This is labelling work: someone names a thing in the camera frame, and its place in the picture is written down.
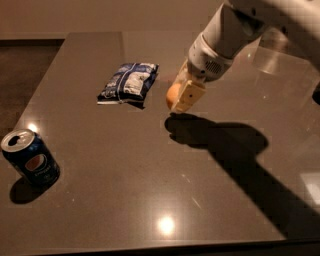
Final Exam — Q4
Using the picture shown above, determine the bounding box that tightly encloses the orange fruit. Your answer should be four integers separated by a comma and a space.
166, 83, 181, 109

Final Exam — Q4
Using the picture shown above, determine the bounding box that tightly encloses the blue Pepsi soda can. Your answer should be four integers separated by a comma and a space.
1, 129, 60, 187

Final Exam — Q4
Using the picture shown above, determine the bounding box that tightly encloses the clear dispenser with grey base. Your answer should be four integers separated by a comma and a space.
253, 28, 288, 74

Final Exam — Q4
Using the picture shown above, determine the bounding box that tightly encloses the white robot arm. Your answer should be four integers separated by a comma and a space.
166, 0, 320, 113

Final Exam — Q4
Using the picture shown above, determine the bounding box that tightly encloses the blue white chip bag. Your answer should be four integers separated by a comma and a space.
97, 63, 158, 105

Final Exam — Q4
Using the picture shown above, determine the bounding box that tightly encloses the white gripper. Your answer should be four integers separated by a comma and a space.
170, 33, 233, 113

